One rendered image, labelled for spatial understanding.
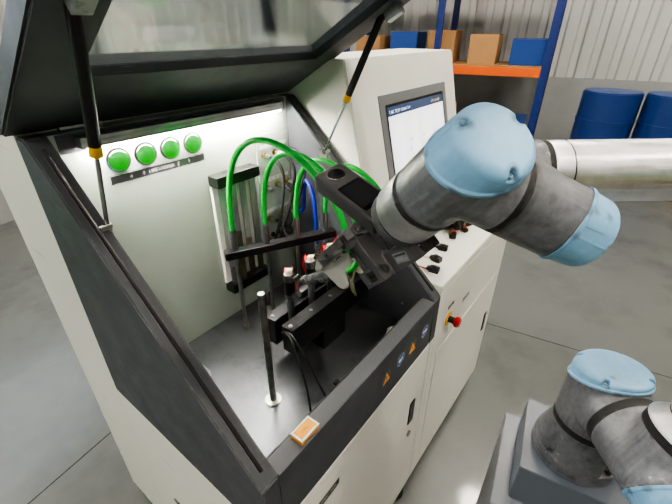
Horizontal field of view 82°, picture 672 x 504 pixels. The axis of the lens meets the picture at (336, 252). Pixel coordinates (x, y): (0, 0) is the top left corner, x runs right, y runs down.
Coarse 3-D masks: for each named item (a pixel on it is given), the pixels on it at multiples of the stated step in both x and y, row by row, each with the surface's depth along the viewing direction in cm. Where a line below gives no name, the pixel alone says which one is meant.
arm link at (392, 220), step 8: (392, 184) 39; (384, 192) 40; (392, 192) 44; (384, 200) 40; (392, 200) 38; (376, 208) 42; (384, 208) 40; (392, 208) 39; (384, 216) 40; (392, 216) 39; (400, 216) 38; (384, 224) 41; (392, 224) 40; (400, 224) 39; (408, 224) 38; (392, 232) 41; (400, 232) 40; (408, 232) 39; (416, 232) 39; (424, 232) 39; (432, 232) 39; (400, 240) 41; (408, 240) 41; (416, 240) 41; (424, 240) 42
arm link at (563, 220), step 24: (552, 168) 37; (528, 192) 32; (552, 192) 33; (576, 192) 34; (528, 216) 33; (552, 216) 33; (576, 216) 33; (600, 216) 34; (528, 240) 35; (552, 240) 34; (576, 240) 34; (600, 240) 34; (576, 264) 37
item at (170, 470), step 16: (128, 416) 107; (144, 432) 103; (416, 432) 141; (144, 448) 112; (160, 448) 98; (160, 464) 107; (176, 464) 94; (160, 480) 116; (176, 480) 102; (192, 480) 91; (160, 496) 128; (176, 496) 111; (192, 496) 98; (208, 496) 87; (400, 496) 153
